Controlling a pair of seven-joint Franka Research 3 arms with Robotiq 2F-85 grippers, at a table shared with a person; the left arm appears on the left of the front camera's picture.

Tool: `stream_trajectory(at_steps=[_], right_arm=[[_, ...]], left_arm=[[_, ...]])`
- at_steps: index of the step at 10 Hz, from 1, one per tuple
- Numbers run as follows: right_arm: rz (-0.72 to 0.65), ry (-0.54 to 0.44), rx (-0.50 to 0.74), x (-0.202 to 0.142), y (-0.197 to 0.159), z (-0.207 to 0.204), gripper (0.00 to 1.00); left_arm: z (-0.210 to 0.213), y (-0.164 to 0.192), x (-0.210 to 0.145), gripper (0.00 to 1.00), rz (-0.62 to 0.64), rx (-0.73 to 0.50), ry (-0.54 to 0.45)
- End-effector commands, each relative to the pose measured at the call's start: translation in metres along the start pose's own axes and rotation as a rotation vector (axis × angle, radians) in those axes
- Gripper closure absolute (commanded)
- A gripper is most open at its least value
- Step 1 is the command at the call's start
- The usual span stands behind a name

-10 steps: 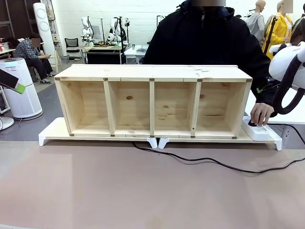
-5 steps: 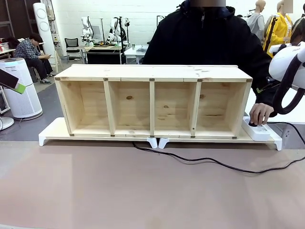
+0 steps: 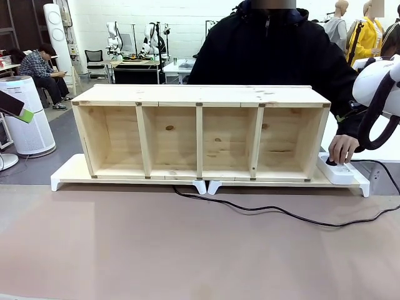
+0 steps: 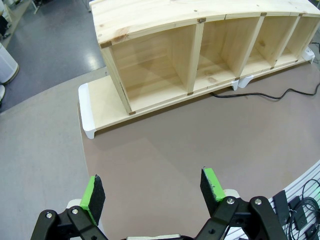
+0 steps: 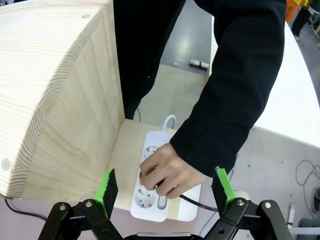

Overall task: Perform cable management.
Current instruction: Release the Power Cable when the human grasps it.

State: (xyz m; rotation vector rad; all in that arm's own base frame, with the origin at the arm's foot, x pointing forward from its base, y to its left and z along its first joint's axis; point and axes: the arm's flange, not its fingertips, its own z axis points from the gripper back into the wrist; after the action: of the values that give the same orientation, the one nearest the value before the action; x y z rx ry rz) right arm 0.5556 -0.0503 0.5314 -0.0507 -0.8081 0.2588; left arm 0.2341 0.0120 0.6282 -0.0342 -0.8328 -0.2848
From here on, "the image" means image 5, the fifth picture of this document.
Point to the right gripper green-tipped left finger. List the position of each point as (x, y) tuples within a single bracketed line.
[(100, 222)]

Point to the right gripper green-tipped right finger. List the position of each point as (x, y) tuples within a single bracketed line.
[(237, 220)]

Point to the person's left forearm black sleeve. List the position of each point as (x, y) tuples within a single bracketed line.
[(232, 100)]

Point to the person's left hand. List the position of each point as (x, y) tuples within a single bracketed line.
[(172, 172)]

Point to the white multi-socket power strip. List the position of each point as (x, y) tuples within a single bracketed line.
[(147, 202)]

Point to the four-compartment pine wood shelf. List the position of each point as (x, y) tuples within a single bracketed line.
[(55, 100)]

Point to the white table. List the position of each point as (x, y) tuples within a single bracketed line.
[(300, 87)]

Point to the small white-black floor object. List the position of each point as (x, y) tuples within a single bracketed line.
[(199, 63)]

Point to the person in black jacket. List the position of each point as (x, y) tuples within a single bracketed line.
[(142, 50)]

